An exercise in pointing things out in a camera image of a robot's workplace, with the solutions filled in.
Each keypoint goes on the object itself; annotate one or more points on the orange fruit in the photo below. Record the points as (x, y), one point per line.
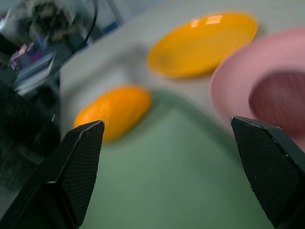
(116, 112)

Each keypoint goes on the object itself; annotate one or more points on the green plate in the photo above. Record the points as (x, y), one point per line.
(171, 171)

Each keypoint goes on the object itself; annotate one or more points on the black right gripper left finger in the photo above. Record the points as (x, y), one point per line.
(78, 167)

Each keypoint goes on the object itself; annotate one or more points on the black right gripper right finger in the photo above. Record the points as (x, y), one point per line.
(269, 167)

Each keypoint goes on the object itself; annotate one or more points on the orange plate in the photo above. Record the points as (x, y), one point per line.
(202, 45)

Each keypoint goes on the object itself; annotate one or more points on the stack of books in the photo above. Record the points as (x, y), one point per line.
(33, 69)

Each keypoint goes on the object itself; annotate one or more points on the black fabric object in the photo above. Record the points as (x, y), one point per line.
(21, 124)

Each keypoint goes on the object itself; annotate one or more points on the pink plate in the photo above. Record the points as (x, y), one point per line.
(240, 71)

